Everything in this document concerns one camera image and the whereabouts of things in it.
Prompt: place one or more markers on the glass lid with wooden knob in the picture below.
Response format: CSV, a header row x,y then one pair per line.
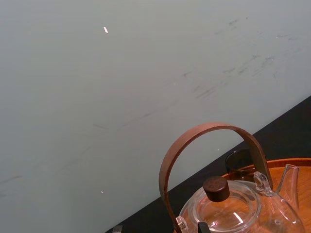
x,y
218,206

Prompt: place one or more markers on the round wooden tray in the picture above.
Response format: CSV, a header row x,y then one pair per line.
x,y
303,179

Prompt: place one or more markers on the clear drinking glass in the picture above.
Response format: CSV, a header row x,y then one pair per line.
x,y
236,157

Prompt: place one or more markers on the black table cloth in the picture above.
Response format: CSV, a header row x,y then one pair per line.
x,y
279,140

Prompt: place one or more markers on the clear glass teapot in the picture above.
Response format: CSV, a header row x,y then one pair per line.
x,y
279,208

